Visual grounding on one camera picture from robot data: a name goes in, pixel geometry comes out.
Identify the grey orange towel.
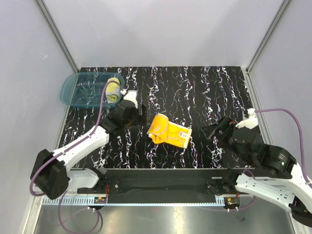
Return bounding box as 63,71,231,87
147,114,192,148

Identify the grey yellow frog towel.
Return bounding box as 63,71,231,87
105,77,121,104

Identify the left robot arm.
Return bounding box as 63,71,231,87
30,100,147,200

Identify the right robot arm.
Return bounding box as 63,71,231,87
208,116,312,227

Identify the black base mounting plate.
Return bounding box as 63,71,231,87
78,169,241,195

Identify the blue transparent plastic container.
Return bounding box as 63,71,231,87
60,72,125,109

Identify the right orange connector box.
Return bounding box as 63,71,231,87
225,197,240,209

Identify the orange connector box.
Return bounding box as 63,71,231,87
225,197,240,209
94,196,107,204

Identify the left orange connector box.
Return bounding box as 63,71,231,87
94,196,107,204

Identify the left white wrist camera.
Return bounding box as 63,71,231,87
120,89,138,108

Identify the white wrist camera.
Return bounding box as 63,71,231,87
235,108,258,129
120,89,138,108

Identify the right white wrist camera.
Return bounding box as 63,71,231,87
235,108,258,129

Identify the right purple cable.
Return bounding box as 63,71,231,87
248,108,312,212

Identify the purple cable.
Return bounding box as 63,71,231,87
29,81,125,234
248,108,312,212

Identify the aluminium frame rail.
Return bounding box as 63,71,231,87
42,188,247,209

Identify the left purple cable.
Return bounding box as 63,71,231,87
29,81,125,234

